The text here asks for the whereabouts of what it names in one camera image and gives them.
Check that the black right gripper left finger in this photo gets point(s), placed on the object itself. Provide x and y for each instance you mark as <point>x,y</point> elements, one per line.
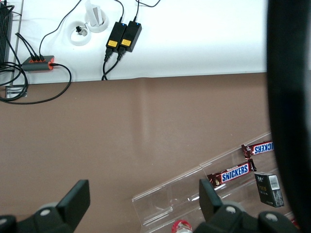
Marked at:
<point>68,211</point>

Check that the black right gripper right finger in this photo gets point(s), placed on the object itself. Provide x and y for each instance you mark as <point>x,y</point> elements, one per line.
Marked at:
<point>230,218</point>

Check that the Snickers chocolate bar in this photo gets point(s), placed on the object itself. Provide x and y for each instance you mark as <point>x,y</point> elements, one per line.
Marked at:
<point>260,148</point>
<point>234,173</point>

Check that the small black carton box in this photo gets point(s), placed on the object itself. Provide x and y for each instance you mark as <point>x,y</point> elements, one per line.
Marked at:
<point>268,189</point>

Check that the clear acrylic stepped stand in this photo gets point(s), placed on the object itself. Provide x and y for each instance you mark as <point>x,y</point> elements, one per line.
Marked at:
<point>189,194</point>

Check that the red brown cardboard box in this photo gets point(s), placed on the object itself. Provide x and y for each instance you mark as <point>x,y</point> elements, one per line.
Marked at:
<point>294,221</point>

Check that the small silver metal plate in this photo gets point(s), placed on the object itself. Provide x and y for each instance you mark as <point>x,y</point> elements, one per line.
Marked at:
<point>12,91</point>

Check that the grey orange USB hub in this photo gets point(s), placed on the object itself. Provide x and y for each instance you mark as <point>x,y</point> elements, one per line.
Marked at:
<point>36,64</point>

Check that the small black white clip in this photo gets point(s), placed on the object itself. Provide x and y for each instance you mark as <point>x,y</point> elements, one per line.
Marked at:
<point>81,30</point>

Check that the black power adapter yellow label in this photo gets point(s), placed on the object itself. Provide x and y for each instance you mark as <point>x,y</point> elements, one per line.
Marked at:
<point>131,36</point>
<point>116,35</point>

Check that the black ribbed metal device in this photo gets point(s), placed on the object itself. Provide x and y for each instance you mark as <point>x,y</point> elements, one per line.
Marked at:
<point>5,34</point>

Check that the silver aluminium rail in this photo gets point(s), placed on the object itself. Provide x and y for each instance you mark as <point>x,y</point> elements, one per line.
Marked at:
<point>18,29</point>

